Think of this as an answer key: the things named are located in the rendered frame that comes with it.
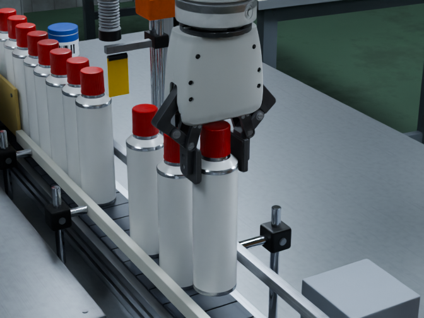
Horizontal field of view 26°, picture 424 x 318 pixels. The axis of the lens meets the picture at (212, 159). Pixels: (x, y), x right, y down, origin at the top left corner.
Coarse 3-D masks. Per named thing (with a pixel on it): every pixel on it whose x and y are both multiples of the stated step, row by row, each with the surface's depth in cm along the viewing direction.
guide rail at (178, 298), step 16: (32, 144) 148; (48, 160) 142; (64, 176) 137; (80, 192) 132; (96, 208) 127; (96, 224) 127; (112, 224) 123; (112, 240) 123; (128, 240) 119; (128, 256) 119; (144, 256) 116; (144, 272) 115; (160, 272) 112; (160, 288) 111; (176, 288) 109; (176, 304) 108; (192, 304) 106
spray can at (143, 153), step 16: (144, 112) 114; (144, 128) 115; (128, 144) 116; (144, 144) 115; (160, 144) 116; (128, 160) 117; (144, 160) 116; (160, 160) 117; (128, 176) 118; (144, 176) 117; (128, 192) 120; (144, 192) 118; (144, 208) 119; (144, 224) 120; (144, 240) 121
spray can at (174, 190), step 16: (176, 144) 107; (176, 160) 108; (160, 176) 109; (176, 176) 108; (160, 192) 110; (176, 192) 109; (160, 208) 111; (176, 208) 110; (160, 224) 112; (176, 224) 111; (160, 240) 113; (176, 240) 112; (160, 256) 114; (176, 256) 112; (176, 272) 113; (192, 272) 114
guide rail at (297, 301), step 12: (120, 144) 136; (120, 156) 134; (240, 252) 107; (252, 264) 105; (264, 264) 105; (264, 276) 103; (276, 276) 102; (276, 288) 101; (288, 288) 100; (288, 300) 99; (300, 300) 98; (300, 312) 98; (312, 312) 96
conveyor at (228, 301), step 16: (0, 128) 163; (16, 144) 156; (32, 160) 150; (48, 176) 145; (64, 192) 140; (112, 208) 135; (128, 208) 135; (128, 224) 131; (192, 288) 115; (208, 304) 112; (224, 304) 112; (240, 304) 112
